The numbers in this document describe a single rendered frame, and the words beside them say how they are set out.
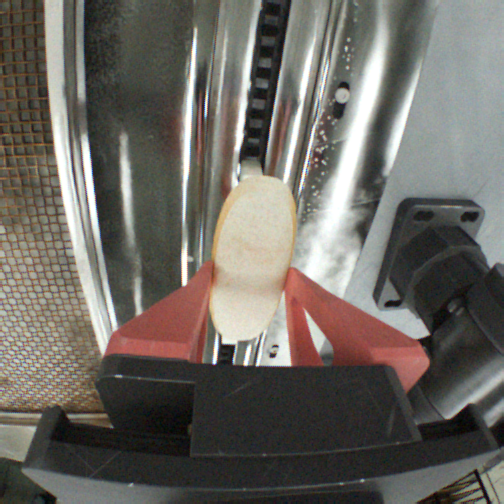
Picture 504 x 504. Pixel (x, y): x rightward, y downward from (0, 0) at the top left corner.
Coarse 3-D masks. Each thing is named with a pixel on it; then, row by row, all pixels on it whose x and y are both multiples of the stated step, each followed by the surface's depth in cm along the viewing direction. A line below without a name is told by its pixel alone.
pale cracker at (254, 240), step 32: (256, 192) 12; (288, 192) 12; (224, 224) 12; (256, 224) 12; (288, 224) 13; (224, 256) 13; (256, 256) 13; (288, 256) 14; (224, 288) 14; (256, 288) 14; (224, 320) 16; (256, 320) 16
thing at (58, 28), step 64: (0, 0) 9; (64, 0) 9; (0, 64) 11; (64, 64) 11; (0, 128) 12; (64, 128) 13; (64, 192) 15; (64, 256) 18; (64, 320) 20; (0, 384) 23
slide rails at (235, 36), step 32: (224, 0) 14; (256, 0) 14; (320, 0) 14; (224, 32) 15; (288, 32) 15; (320, 32) 15; (224, 64) 16; (288, 64) 16; (224, 96) 17; (288, 96) 17; (224, 128) 18; (288, 128) 18; (224, 160) 19; (288, 160) 19; (224, 192) 20
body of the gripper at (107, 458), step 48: (48, 432) 4; (96, 432) 5; (144, 432) 5; (432, 432) 6; (480, 432) 5; (48, 480) 4; (96, 480) 4; (144, 480) 4; (192, 480) 4; (240, 480) 4; (288, 480) 4; (336, 480) 5; (384, 480) 5; (432, 480) 6
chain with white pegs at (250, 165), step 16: (272, 0) 14; (272, 16) 15; (256, 48) 17; (272, 48) 16; (256, 64) 16; (272, 64) 16; (256, 80) 17; (272, 80) 17; (256, 128) 19; (256, 144) 19; (240, 160) 20; (256, 160) 20; (240, 176) 19; (224, 352) 31
